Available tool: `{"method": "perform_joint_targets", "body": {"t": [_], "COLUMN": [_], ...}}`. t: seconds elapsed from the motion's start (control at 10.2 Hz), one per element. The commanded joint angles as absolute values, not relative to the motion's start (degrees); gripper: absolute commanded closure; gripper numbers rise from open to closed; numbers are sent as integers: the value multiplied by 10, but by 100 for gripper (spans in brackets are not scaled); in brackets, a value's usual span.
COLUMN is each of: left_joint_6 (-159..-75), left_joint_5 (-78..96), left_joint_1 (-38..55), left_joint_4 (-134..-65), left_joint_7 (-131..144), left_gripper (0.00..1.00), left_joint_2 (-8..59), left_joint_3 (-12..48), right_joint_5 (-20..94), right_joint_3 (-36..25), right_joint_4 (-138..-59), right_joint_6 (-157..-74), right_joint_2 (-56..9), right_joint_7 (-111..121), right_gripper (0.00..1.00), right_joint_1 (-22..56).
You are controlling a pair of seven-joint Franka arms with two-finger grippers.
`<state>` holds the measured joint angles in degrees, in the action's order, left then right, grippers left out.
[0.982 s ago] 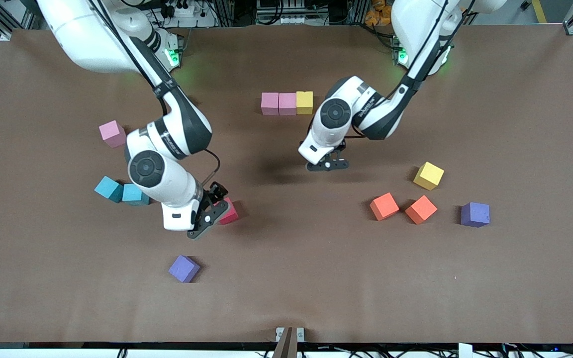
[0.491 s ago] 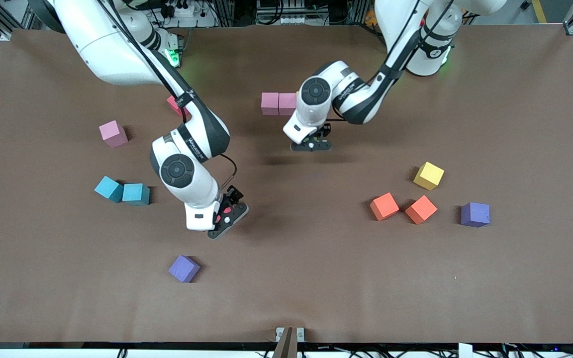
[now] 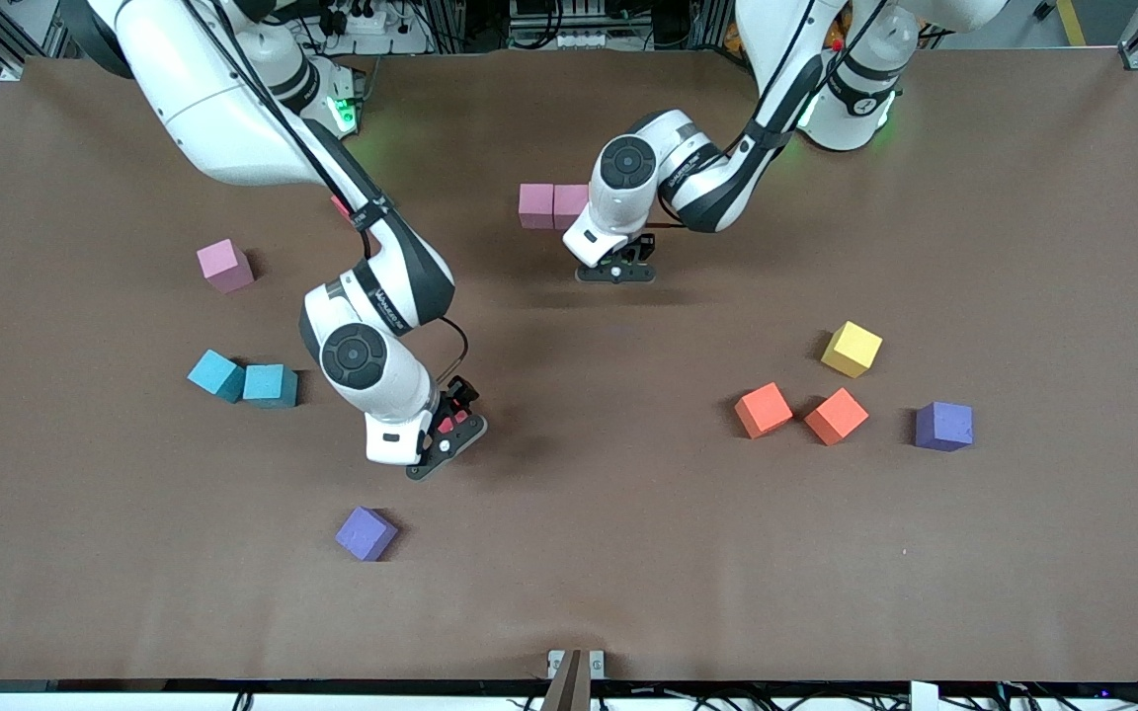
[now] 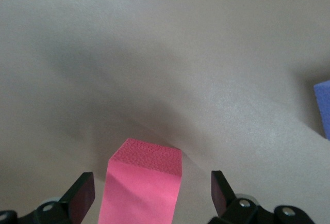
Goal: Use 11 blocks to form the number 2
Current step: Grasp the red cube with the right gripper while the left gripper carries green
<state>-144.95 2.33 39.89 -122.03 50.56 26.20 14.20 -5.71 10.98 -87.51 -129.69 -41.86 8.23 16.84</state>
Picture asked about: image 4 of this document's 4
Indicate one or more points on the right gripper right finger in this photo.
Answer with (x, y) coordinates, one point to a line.
(245, 213)

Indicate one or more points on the brown paper table cover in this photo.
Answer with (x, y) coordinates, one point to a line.
(154, 28)

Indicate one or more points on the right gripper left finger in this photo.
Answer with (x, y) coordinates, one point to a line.
(51, 212)

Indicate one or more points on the red foam cube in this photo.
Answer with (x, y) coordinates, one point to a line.
(141, 188)

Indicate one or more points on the purple foam cube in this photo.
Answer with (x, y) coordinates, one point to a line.
(323, 110)

